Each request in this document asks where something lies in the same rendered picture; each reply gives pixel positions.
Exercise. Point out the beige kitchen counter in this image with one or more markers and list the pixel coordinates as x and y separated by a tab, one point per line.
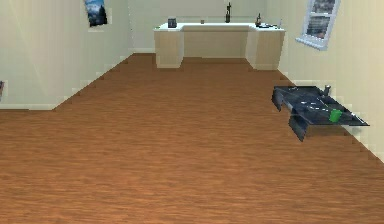
216	41

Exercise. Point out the dark square box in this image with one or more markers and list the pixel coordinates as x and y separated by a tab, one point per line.
172	22

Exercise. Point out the dark tall bottle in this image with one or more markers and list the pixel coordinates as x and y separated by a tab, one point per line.
228	13

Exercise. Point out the small brown bottle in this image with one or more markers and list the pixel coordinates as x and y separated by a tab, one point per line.
258	20

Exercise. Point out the dark flat pan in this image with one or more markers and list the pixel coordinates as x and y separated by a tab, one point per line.
266	25

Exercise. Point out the dark glass low table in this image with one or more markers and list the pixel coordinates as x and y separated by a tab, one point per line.
313	106

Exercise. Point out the grey metal cylinder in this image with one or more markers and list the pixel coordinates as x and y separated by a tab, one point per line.
327	90

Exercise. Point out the green cup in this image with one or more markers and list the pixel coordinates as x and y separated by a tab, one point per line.
335	115

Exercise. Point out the white framed window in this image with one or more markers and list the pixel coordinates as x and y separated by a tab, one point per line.
318	23

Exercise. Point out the blue framed wall picture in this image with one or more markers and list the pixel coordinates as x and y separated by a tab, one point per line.
96	12

